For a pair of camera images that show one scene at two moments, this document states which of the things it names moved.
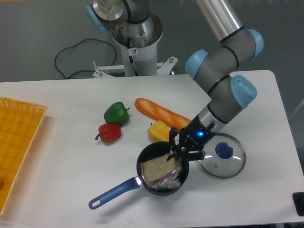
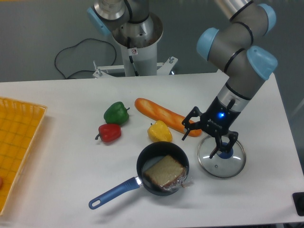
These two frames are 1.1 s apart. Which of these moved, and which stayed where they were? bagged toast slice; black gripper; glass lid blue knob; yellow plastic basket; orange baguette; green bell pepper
Moved: black gripper; bagged toast slice
Stayed: orange baguette; green bell pepper; yellow plastic basket; glass lid blue knob
